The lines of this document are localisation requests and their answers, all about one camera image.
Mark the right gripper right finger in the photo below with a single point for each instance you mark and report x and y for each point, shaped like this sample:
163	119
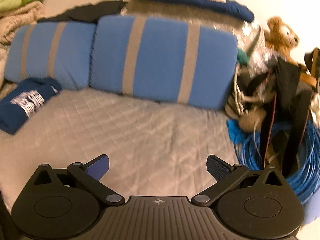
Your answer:
227	178

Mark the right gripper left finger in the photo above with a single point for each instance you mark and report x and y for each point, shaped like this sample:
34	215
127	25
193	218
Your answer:
87	177

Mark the navy blue sweatshirt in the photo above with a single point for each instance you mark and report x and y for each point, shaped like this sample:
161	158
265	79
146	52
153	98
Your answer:
24	101

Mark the grey quilted bedspread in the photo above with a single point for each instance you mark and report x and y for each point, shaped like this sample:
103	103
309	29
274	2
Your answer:
155	149

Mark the left blue striped pillow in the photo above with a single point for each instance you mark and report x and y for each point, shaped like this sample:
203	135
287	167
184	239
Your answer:
60	50

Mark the blue striped pillow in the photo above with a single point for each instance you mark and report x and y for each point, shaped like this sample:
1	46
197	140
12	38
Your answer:
163	60
60	50

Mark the right blue striped pillow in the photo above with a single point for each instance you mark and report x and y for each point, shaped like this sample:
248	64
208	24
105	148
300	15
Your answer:
163	60

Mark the brown teddy bear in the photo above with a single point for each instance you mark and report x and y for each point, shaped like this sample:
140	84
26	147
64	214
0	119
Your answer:
281	38

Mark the black garment behind pillows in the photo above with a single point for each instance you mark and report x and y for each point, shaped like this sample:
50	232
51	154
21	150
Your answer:
89	13

